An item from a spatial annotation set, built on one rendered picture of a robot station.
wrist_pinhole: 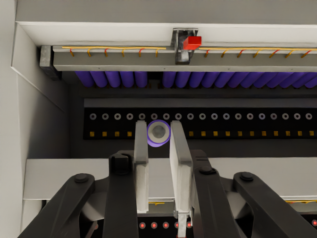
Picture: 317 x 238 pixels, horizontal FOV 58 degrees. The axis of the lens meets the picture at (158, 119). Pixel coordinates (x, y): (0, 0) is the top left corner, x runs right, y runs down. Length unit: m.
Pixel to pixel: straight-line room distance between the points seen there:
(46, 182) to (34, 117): 0.08
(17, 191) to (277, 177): 0.29
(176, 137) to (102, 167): 0.17
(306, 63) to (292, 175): 0.14
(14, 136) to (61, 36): 0.12
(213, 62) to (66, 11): 0.18
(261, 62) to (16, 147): 0.31
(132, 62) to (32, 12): 0.12
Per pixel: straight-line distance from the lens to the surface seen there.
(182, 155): 0.15
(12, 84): 0.34
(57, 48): 0.38
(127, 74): 0.40
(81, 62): 0.37
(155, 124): 0.20
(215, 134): 0.49
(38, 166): 0.36
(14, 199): 0.36
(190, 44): 0.26
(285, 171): 0.37
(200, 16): 0.33
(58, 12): 0.34
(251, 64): 0.38
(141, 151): 0.15
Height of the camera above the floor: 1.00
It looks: 5 degrees up
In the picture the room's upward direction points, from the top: 180 degrees counter-clockwise
